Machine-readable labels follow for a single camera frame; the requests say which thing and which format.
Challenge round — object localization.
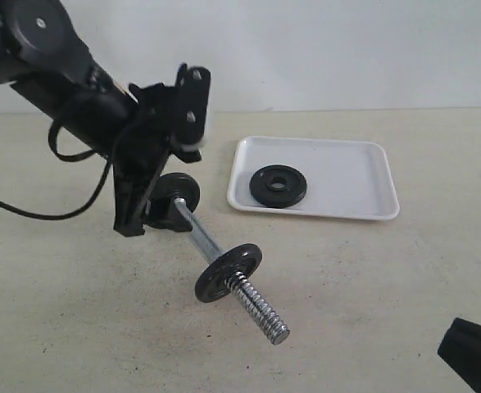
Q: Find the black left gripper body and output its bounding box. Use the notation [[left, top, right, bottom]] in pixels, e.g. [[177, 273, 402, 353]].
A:
[[108, 83, 180, 188]]

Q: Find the black weight plate end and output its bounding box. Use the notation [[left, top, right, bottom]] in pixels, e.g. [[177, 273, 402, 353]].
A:
[[149, 172, 200, 212]]

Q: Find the black weight plate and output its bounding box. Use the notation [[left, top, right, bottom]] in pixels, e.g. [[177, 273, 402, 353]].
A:
[[249, 165, 307, 209], [194, 243, 262, 303]]

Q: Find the chrome threaded dumbbell bar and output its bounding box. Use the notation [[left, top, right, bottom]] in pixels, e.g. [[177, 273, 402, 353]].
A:
[[175, 199, 290, 346]]

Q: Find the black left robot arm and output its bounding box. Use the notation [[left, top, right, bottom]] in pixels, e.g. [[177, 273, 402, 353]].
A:
[[0, 1, 211, 237]]

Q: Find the white plastic tray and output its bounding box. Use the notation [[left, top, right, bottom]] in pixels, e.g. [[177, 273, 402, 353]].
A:
[[227, 136, 400, 221]]

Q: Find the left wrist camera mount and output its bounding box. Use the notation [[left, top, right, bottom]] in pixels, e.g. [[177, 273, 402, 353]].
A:
[[170, 63, 211, 164]]

